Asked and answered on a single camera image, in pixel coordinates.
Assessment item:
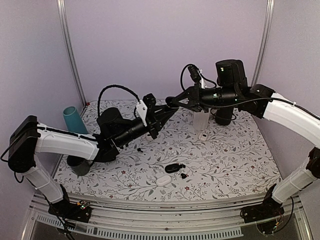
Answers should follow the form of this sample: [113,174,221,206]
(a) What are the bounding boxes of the black round earbud case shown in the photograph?
[165,96,179,109]

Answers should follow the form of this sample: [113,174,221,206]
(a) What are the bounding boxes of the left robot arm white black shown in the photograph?
[2,104,178,217]

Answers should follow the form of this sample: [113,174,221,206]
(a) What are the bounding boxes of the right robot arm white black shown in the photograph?
[172,59,320,218]

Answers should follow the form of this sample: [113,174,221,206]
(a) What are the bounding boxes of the black open oval case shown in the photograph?
[164,163,186,174]

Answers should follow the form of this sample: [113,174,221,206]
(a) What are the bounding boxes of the white earbud case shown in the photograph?
[156,175,172,187]

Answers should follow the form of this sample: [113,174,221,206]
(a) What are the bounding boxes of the white ribbed vase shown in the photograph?
[193,111,210,131]

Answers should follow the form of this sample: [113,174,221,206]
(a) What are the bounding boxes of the black cylinder tube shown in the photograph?
[214,107,234,126]

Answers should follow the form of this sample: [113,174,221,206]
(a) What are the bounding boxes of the black earbud front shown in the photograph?
[180,173,188,179]

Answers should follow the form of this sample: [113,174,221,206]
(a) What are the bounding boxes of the floral table mat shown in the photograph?
[54,108,282,202]

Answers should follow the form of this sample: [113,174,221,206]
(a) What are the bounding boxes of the teal cup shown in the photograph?
[62,106,88,134]

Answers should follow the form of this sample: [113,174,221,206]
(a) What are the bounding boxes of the dark grey mug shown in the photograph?
[66,155,94,176]

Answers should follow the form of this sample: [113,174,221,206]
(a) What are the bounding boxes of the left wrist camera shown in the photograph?
[135,93,156,127]

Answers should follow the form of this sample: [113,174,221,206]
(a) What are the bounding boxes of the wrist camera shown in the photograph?
[187,64,207,89]
[135,93,156,127]

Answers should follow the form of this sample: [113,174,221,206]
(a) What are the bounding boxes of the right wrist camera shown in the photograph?
[187,64,207,89]

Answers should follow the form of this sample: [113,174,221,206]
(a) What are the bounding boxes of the right metal corner post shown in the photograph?
[250,0,275,86]

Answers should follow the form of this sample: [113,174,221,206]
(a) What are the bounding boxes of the metal corner post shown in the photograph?
[250,0,275,86]
[56,0,87,107]

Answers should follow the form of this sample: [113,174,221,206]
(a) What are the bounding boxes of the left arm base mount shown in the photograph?
[48,200,93,223]

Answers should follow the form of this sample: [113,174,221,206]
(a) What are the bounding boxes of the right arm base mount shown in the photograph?
[240,184,285,223]

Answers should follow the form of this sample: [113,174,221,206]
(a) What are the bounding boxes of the left metal corner post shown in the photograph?
[56,0,87,107]

